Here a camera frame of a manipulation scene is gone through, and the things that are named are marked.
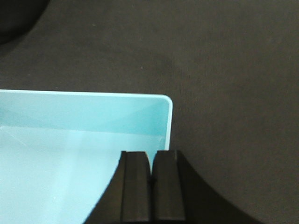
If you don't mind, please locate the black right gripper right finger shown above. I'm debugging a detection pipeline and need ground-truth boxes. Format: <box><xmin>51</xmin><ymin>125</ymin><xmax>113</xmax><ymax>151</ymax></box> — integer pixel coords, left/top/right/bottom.
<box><xmin>152</xmin><ymin>151</ymin><xmax>258</xmax><ymax>224</ymax></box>

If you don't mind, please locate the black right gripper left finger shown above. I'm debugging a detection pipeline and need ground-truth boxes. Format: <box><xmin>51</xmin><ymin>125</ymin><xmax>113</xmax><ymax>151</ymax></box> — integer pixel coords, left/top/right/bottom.
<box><xmin>85</xmin><ymin>151</ymin><xmax>151</xmax><ymax>224</ymax></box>

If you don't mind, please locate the light blue plastic bin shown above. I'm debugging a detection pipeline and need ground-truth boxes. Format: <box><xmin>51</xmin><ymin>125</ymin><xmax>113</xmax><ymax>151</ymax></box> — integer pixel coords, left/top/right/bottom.
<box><xmin>0</xmin><ymin>90</ymin><xmax>173</xmax><ymax>224</ymax></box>

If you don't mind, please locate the black conveyor belt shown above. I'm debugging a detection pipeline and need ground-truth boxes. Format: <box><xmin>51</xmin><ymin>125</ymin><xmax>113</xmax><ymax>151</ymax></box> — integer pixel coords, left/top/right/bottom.
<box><xmin>0</xmin><ymin>0</ymin><xmax>299</xmax><ymax>224</ymax></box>

